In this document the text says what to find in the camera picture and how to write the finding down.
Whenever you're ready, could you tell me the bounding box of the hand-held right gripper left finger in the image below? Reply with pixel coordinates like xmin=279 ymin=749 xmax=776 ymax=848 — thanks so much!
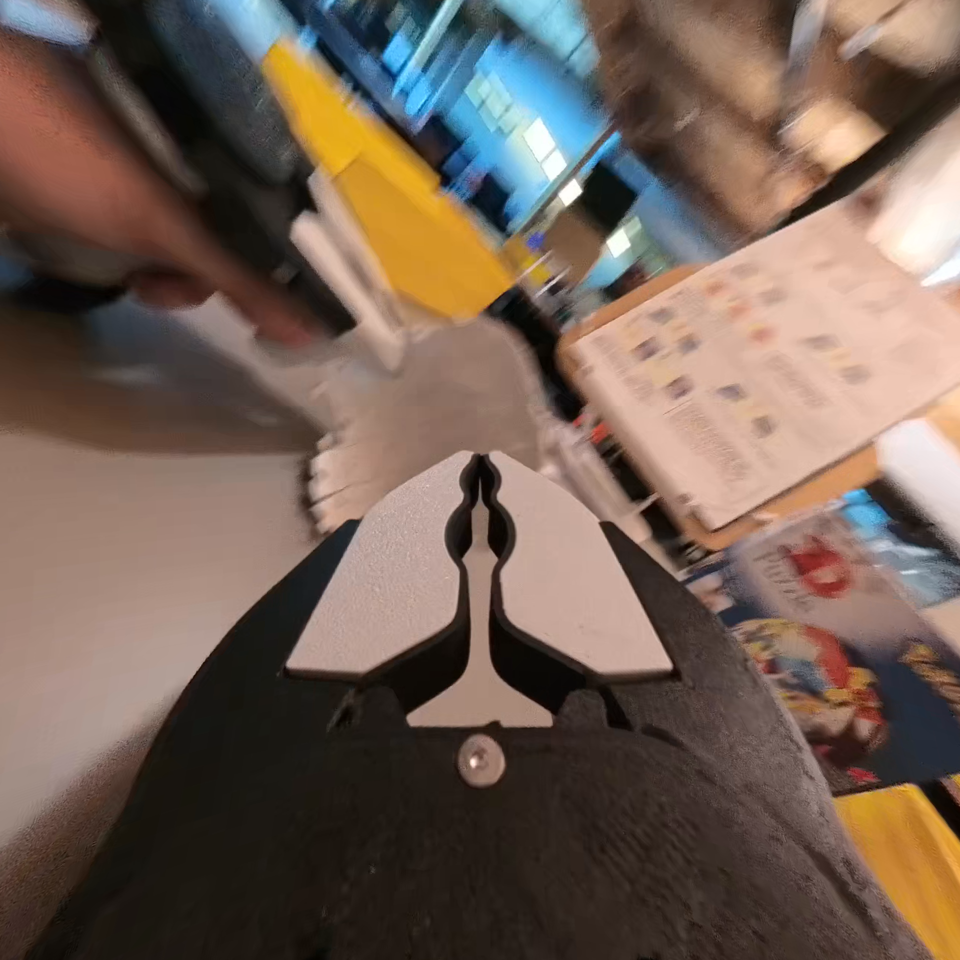
xmin=284 ymin=450 xmax=483 ymax=710

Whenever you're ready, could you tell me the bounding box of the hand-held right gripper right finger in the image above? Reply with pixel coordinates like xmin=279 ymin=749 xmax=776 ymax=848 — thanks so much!
xmin=480 ymin=450 xmax=676 ymax=714

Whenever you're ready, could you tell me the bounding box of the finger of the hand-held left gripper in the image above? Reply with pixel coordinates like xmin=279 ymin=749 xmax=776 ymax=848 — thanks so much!
xmin=288 ymin=168 xmax=411 ymax=373

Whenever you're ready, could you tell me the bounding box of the colourful puzzle box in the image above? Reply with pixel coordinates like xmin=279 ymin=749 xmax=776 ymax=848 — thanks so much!
xmin=678 ymin=491 xmax=960 ymax=798

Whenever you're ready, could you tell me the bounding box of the person's left hand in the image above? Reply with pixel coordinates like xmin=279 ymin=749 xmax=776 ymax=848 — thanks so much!
xmin=0 ymin=36 xmax=325 ymax=349

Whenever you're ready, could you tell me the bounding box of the yellow box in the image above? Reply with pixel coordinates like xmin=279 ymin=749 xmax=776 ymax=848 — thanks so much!
xmin=831 ymin=782 xmax=960 ymax=960
xmin=261 ymin=37 xmax=520 ymax=322

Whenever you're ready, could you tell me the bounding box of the illustrated instruction sheet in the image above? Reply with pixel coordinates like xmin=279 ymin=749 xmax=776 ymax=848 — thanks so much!
xmin=570 ymin=198 xmax=960 ymax=534

